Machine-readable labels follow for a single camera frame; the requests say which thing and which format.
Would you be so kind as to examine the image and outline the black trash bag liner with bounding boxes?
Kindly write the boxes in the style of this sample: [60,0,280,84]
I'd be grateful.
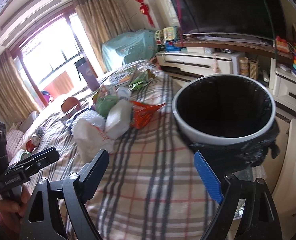
[187,121,280,173]

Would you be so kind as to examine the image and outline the white tv cabinet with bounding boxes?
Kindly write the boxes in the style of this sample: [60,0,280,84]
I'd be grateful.
[156,50,296,112]

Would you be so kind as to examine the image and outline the beige window curtain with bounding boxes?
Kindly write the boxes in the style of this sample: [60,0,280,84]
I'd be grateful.
[72,0,131,73]
[0,49,41,126]

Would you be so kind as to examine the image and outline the white foam block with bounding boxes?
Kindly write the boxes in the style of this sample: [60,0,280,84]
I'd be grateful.
[105,99,132,140]

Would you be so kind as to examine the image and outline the red apple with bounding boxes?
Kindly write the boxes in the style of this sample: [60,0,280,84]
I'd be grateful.
[61,96,81,113]

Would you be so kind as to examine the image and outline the wooden grater box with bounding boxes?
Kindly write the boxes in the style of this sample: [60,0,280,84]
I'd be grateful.
[248,59,259,80]

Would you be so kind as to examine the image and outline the green snack package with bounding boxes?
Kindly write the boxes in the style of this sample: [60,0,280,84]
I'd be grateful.
[92,85,119,119]

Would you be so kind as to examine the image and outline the white plastic bag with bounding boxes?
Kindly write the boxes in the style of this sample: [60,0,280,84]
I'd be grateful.
[71,109,114,164]

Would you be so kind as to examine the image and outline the beige window curtain right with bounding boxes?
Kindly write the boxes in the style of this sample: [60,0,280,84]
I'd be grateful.
[72,0,131,73]

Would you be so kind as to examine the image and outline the white round trash bin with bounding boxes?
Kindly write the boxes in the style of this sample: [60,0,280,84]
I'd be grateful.
[172,74,276,146]

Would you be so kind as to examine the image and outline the orange snack wrapper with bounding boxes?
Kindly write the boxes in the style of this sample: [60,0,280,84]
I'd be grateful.
[131,100,165,129]

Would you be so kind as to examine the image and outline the dark purple cup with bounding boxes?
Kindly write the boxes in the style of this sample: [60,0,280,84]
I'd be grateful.
[74,57,100,91]

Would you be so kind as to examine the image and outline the beige window curtain left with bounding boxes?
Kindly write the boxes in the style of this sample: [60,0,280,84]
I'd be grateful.
[0,49,41,126]

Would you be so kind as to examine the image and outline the black flat screen television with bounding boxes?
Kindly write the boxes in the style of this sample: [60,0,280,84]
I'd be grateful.
[171,0,286,41]

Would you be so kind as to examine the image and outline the person's left hand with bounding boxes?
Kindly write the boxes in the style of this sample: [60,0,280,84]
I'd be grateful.
[0,185,31,228]

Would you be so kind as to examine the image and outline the children's book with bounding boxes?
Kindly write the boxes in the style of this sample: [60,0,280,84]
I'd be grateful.
[103,66,137,87]

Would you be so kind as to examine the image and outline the toy telephone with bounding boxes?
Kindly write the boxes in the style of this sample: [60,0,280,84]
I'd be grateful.
[154,26,180,45]

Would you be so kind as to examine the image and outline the stacked round containers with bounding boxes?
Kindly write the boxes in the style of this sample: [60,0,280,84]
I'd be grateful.
[239,57,249,76]

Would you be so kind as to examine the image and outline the teal cloth covered furniture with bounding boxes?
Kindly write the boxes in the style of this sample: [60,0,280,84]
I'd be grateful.
[101,29,158,72]

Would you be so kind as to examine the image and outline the plaid table cloth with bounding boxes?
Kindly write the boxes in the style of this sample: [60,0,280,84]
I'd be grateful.
[3,59,221,240]

